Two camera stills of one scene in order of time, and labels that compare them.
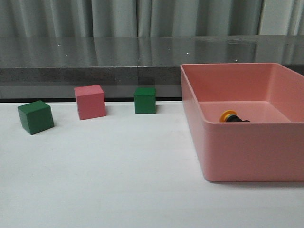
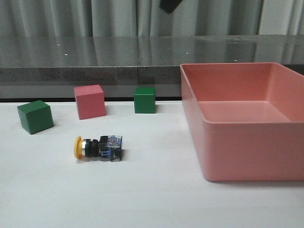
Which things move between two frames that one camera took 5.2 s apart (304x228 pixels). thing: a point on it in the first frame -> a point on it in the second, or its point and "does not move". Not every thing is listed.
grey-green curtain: x=150 y=18 does not move
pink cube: x=90 y=101 does not move
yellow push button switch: x=231 y=116 -> x=108 y=147
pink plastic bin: x=270 y=148 does not move
